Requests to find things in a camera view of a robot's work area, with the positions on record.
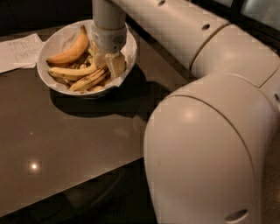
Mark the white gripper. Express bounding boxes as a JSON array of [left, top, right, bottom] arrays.
[[91, 24, 127, 80]]

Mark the spotted yellow banana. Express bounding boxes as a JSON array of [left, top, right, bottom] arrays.
[[69, 67, 109, 92]]

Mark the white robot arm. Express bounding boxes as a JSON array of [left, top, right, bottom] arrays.
[[92, 0, 279, 224]]

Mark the small banana at bottom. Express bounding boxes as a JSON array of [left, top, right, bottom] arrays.
[[87, 85, 104, 92]]

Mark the large orange-yellow banana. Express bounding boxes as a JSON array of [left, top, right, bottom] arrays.
[[46, 25, 89, 64]]

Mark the long yellow banana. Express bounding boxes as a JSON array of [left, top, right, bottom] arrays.
[[48, 63, 97, 78]]

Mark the white bowl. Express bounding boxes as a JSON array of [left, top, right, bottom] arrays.
[[37, 20, 137, 98]]

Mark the printed paper sheet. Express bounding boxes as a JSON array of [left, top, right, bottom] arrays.
[[0, 33, 44, 73]]

